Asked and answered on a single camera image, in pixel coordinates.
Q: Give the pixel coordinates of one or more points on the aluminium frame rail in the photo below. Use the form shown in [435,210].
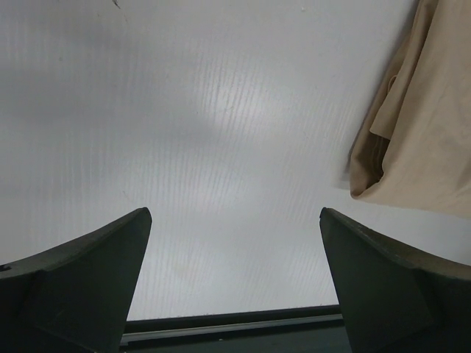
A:
[305,329]

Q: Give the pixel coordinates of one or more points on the beige t-shirt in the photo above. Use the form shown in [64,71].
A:
[413,149]

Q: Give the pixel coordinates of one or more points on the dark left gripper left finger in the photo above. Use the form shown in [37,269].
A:
[75,297]

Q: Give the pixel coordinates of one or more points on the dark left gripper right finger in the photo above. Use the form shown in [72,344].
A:
[395,297]

